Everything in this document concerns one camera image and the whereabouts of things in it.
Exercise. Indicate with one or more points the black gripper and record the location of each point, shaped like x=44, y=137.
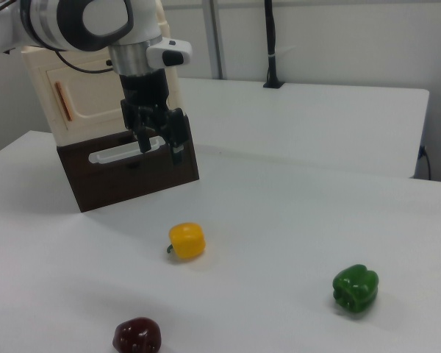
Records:
x=145, y=99

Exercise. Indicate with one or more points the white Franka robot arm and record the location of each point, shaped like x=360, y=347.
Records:
x=77, y=22

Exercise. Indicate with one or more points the brown cabinet drawer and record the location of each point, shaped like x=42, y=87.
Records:
x=128, y=173

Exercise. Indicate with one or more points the cream toy cabinet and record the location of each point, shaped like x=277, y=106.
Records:
x=95, y=92

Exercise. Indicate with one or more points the cream cabinet door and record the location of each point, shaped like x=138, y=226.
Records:
x=92, y=93

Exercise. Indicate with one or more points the yellow bell pepper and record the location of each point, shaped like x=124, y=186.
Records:
x=187, y=240

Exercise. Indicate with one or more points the dark red bell pepper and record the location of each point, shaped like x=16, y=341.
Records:
x=136, y=335

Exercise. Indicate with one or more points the green bell pepper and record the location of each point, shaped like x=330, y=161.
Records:
x=355, y=288

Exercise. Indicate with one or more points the black camera stand pole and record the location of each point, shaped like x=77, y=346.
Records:
x=272, y=44

